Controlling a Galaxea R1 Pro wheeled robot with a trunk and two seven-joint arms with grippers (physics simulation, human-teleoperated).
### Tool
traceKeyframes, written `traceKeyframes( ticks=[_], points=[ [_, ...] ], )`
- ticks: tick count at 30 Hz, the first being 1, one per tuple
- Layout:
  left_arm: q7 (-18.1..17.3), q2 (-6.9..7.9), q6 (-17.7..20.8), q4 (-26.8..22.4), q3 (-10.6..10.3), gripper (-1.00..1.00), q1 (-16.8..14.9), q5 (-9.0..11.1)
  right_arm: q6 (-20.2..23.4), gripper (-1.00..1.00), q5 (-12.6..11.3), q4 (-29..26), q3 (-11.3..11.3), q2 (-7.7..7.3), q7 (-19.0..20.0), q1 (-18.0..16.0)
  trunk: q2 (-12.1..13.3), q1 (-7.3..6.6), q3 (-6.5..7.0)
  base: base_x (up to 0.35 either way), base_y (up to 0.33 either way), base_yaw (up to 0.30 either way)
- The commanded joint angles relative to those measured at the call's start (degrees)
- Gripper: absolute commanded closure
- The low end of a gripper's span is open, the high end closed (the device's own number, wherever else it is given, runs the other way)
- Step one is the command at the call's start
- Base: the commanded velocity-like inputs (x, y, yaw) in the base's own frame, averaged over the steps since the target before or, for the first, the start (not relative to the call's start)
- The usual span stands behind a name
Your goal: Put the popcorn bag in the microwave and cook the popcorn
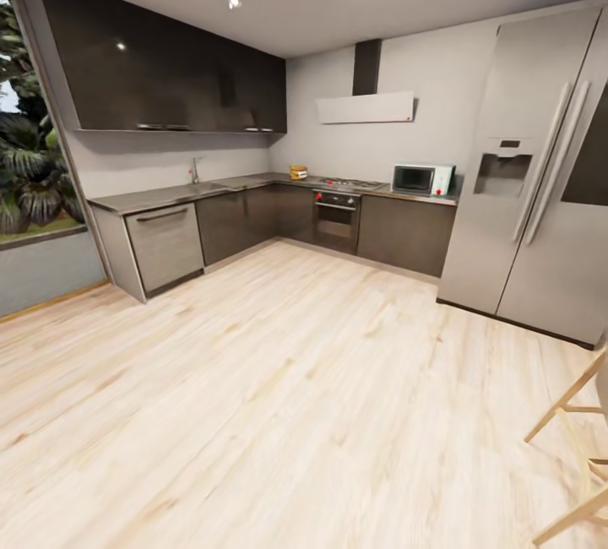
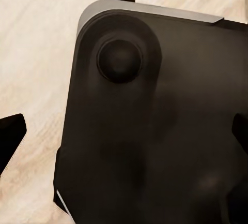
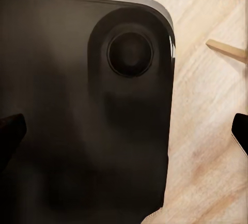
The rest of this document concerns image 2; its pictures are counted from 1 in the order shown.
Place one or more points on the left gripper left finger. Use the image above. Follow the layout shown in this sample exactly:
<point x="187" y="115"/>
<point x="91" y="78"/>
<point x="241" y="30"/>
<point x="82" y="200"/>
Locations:
<point x="12" y="131"/>

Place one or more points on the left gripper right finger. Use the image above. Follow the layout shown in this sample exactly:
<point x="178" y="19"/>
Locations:
<point x="240" y="130"/>

